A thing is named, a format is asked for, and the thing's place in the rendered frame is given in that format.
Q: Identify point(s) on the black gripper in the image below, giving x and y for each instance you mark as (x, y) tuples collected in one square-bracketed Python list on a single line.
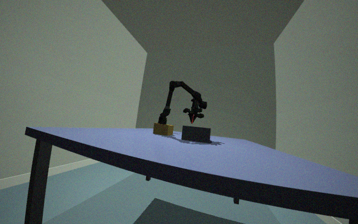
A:
[(191, 113)]

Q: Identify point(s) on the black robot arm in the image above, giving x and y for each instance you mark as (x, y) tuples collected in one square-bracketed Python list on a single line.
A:
[(197, 100)]

